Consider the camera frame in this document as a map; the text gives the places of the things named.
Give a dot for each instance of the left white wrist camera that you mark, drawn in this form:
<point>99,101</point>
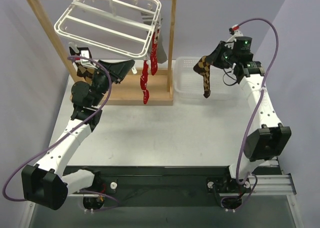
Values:
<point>84,52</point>

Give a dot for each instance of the grey striped sock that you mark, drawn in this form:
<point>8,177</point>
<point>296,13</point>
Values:
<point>150,20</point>

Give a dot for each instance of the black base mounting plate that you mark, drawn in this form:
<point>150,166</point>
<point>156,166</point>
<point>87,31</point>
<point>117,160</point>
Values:
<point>170,186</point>

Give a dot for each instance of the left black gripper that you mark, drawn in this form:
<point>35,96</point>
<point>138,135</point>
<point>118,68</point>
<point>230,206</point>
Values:
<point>110,72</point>

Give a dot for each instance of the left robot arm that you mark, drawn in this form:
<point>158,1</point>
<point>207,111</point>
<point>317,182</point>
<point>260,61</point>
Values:
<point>44,182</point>

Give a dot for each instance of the wooden hanger rack stand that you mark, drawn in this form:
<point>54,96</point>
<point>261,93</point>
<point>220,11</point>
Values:
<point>129,92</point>

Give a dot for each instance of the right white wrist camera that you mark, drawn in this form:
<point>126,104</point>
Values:
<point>234,32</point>

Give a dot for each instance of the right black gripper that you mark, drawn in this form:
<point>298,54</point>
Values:
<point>222,53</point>

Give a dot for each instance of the white plastic clip hanger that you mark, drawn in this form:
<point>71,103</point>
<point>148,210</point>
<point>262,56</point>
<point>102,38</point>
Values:
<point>116,27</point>

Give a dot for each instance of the red patterned sock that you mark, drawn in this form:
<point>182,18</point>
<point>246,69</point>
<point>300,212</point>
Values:
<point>154,48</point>
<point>144,81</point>

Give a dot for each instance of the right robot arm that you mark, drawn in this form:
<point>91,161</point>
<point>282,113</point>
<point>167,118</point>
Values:
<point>265,136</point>

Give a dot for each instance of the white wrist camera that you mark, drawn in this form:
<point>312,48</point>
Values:
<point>84,52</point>
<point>234,32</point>

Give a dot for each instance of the white plastic basket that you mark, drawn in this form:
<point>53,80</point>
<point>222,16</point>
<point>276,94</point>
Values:
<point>189,84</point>

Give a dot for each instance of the brown argyle sock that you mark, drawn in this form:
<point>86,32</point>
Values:
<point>86,73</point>
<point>204,69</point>

